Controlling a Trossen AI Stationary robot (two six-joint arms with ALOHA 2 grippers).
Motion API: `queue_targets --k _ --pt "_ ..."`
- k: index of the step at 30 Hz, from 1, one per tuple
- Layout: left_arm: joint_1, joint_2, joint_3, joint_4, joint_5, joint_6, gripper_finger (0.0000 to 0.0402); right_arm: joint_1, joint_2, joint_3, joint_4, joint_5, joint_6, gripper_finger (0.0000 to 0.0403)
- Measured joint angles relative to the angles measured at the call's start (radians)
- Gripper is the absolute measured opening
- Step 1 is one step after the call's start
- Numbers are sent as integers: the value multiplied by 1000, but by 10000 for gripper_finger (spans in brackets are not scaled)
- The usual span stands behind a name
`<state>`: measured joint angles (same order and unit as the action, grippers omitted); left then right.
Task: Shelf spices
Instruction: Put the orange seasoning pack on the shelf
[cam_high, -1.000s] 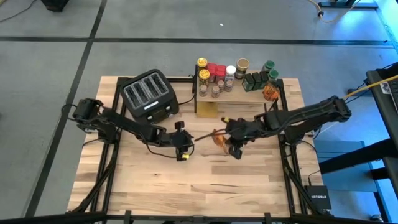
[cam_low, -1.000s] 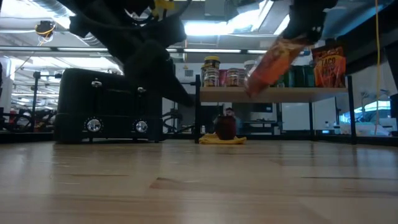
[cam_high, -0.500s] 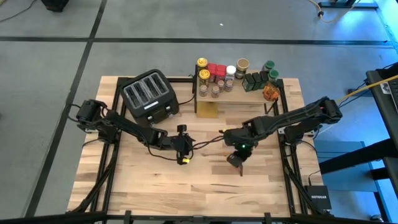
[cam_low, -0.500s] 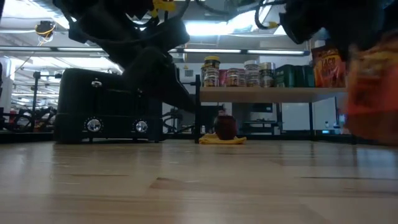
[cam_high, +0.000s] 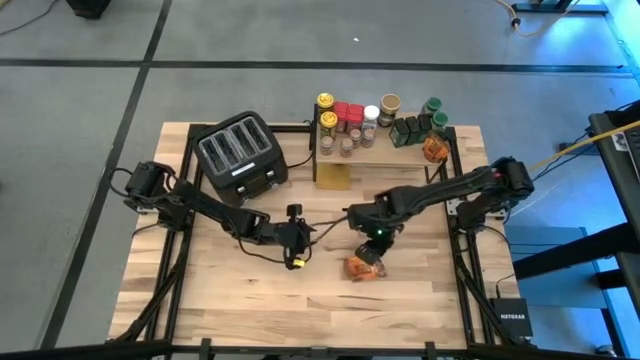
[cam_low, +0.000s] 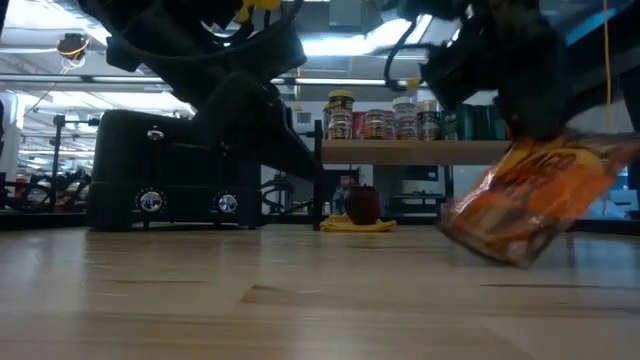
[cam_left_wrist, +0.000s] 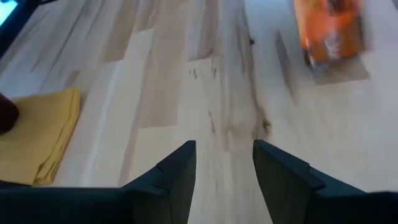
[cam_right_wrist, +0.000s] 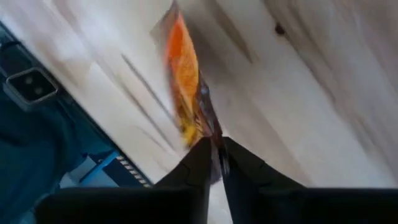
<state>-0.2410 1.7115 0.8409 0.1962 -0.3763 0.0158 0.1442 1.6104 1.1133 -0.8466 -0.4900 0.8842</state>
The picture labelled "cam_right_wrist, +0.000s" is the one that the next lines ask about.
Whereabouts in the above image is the orange taco seasoning packet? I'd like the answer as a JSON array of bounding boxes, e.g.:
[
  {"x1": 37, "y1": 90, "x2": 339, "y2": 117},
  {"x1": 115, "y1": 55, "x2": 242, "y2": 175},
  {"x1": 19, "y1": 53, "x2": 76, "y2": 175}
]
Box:
[{"x1": 150, "y1": 0, "x2": 231, "y2": 184}]

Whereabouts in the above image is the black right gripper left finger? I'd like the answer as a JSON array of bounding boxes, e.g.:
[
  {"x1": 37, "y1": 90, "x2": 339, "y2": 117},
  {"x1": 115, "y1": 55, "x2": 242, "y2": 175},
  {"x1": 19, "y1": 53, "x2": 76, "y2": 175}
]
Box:
[{"x1": 35, "y1": 136, "x2": 214, "y2": 224}]

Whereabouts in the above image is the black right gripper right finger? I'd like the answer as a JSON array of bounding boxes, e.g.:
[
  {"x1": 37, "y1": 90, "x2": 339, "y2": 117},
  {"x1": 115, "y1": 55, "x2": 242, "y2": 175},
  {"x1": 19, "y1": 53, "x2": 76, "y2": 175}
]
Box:
[{"x1": 222, "y1": 136, "x2": 398, "y2": 224}]

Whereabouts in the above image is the grey metal frame bracket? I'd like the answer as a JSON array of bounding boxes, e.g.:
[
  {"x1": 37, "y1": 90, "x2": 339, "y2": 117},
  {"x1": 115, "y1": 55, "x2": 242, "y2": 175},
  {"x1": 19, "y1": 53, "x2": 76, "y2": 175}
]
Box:
[{"x1": 2, "y1": 67, "x2": 60, "y2": 112}]

